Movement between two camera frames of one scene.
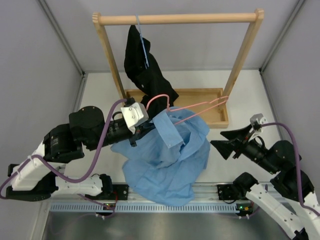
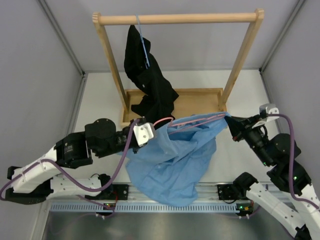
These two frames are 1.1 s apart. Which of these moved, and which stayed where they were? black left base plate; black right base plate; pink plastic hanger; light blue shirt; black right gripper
Moved: pink plastic hanger; light blue shirt; black right gripper
Stayed: black left base plate; black right base plate
